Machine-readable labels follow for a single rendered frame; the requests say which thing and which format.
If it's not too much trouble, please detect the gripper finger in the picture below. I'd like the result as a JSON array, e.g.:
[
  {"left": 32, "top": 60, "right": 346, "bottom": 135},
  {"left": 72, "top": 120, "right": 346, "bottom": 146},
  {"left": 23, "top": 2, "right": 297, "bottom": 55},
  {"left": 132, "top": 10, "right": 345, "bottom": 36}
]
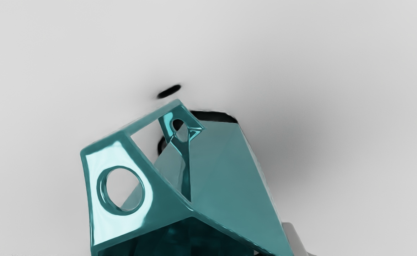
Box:
[{"left": 282, "top": 222, "right": 317, "bottom": 256}]

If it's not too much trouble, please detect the teal faceted mug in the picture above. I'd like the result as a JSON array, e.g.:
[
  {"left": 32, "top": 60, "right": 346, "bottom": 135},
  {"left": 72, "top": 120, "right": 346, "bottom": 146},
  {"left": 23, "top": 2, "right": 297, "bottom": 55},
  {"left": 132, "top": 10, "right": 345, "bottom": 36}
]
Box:
[{"left": 80, "top": 99, "right": 295, "bottom": 256}]

